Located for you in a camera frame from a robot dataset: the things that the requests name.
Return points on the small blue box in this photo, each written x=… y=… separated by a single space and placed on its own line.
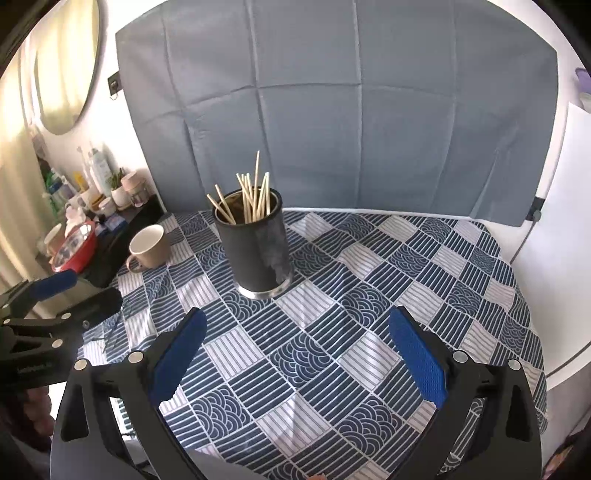
x=115 y=222

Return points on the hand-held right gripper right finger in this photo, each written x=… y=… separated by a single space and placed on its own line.
x=418 y=360

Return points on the succulent in white pot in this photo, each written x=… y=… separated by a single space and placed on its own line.
x=121 y=196

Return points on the white spray bottle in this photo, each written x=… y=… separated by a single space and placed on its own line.
x=99 y=173

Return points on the dark grey utensil holder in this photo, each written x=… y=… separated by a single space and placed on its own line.
x=254 y=258

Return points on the white lidded jar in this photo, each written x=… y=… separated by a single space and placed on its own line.
x=107 y=207

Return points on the oval wall mirror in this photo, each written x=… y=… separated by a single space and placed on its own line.
x=64 y=69

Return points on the black side table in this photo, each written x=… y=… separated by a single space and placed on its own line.
x=120 y=249

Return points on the beige curtain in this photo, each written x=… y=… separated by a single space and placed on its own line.
x=14 y=207

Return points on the grey-blue backdrop cloth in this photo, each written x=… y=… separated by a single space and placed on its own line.
x=346 y=115

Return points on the white figurine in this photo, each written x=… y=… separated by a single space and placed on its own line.
x=74 y=217

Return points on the white board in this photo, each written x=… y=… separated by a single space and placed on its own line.
x=568 y=207

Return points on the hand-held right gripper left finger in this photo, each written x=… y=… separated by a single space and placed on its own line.
x=178 y=355

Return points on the pile of pale chopsticks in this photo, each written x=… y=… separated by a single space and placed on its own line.
x=251 y=205

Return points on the small beige mug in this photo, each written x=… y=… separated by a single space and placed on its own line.
x=52 y=240

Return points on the beige ceramic mug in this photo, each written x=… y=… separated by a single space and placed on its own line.
x=154 y=254

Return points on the black wall hook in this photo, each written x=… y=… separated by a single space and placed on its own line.
x=114 y=83

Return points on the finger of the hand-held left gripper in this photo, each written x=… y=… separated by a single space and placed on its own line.
x=97 y=304
x=55 y=282

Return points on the black clip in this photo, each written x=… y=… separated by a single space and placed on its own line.
x=535 y=212

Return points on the red and steel bowl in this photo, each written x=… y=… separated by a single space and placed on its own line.
x=83 y=261

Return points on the person's left hand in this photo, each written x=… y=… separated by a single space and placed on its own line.
x=32 y=413

